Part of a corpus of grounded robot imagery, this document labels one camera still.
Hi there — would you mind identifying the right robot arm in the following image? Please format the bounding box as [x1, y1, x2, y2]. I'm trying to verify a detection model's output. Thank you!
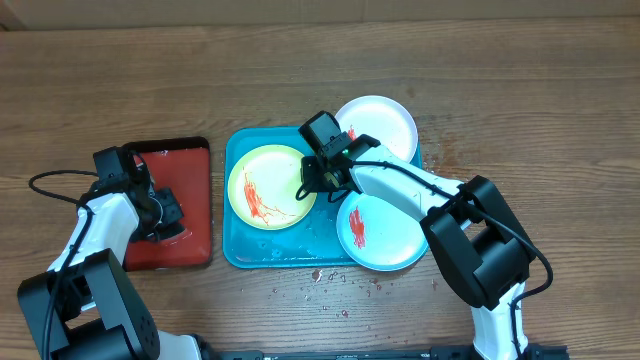
[296, 141, 542, 359]

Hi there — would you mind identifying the teal plastic tray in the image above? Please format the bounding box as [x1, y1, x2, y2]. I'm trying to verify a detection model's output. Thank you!
[222, 126, 356, 269]

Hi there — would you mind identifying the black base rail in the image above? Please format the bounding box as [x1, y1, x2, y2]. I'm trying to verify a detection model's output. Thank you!
[199, 343, 570, 360]

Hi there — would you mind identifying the white plate with red stain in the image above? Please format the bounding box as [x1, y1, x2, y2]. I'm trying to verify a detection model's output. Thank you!
[335, 95, 418, 162]

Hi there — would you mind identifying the light blue rimmed plate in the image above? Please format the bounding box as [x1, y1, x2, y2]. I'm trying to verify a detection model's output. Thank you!
[336, 193, 429, 272]

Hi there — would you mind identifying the dark tray with red water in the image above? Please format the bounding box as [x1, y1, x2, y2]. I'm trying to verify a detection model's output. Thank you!
[124, 136, 212, 271]

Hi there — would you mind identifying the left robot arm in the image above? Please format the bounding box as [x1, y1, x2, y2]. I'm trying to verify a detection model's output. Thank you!
[17, 192, 214, 359]

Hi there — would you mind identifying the green rimmed white plate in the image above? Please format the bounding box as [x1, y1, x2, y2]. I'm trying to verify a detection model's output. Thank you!
[227, 145, 317, 230]

